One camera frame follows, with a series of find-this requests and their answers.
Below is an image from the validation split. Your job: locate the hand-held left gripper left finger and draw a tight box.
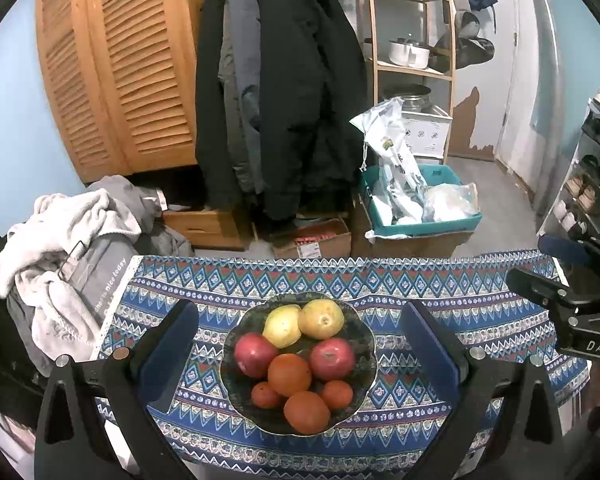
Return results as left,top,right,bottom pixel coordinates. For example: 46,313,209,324
35,300,201,480

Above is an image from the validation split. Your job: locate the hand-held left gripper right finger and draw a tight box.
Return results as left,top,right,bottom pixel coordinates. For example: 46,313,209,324
400,301,566,480

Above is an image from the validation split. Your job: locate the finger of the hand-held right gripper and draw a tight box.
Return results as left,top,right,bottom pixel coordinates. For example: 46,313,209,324
536,233,595,268
507,266,582,314

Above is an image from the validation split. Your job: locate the green glass bowl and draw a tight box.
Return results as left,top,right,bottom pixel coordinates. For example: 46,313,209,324
220,291,379,436

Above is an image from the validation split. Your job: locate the red apple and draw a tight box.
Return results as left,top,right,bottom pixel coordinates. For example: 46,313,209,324
233,332,280,379
309,337,356,382

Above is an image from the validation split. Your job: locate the small tangerine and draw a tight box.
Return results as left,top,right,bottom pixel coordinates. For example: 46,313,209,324
321,380,354,412
251,381,283,410

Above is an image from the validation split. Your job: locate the large orange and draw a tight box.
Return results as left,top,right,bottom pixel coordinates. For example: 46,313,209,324
283,391,332,436
267,353,313,397

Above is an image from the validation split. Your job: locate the group of shoes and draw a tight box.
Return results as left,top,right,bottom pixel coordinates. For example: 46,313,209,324
552,85,600,234

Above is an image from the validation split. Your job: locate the large cardboard box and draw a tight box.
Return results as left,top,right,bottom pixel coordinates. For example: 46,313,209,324
350,200,474,260

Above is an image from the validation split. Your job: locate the grey printed bag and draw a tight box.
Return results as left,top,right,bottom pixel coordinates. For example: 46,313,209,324
55,233,134,334

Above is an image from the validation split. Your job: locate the grey shoe rack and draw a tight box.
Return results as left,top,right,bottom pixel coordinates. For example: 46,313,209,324
536,86,600,242

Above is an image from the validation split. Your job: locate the teal plastic basket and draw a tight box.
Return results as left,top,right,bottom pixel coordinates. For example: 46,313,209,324
358,163,483,239

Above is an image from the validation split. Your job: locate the clear plastic bag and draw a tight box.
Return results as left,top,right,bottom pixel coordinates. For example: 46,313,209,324
422,183,481,224

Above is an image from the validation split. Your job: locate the wooden drawer box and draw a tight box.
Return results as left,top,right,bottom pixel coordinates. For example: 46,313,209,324
162,208,251,252

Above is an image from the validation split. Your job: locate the patterned blue tablecloth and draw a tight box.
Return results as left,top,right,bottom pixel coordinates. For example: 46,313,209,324
92,250,592,467

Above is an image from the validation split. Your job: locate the pile of grey white clothes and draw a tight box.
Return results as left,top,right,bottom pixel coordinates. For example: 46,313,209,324
0,192,144,349

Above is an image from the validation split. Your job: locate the cardboard box with red contents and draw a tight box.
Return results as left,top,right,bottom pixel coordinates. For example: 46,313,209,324
271,218,352,260

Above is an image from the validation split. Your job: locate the white door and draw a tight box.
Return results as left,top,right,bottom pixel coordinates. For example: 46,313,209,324
494,0,562,197

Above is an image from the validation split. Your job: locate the white perforated basket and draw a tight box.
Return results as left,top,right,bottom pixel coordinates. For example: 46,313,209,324
400,105,453,161

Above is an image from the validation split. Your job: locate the white rice bag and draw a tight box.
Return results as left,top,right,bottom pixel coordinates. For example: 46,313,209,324
349,98,429,224

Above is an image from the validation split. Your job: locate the steel pot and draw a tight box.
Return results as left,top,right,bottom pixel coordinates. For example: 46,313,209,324
384,85,432,111

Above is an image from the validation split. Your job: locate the grey hanging bag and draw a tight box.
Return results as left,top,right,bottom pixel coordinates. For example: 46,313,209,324
436,10,496,71

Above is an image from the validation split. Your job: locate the black jacket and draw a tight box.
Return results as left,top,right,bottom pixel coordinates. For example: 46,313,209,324
194,0,242,212

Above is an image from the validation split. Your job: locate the wooden shelf rack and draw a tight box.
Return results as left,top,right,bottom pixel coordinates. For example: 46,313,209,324
357,0,457,167

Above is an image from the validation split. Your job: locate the white pot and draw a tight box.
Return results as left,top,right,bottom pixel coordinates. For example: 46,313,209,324
388,37,431,69

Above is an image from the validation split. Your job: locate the wooden louvered wardrobe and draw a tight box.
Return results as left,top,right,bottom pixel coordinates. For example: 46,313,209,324
34,0,222,184

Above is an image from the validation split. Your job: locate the black hooded coat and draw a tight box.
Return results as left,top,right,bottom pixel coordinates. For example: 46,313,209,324
240,0,369,224

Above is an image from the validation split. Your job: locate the grey jacket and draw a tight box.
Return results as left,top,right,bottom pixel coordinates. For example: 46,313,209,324
218,0,264,197

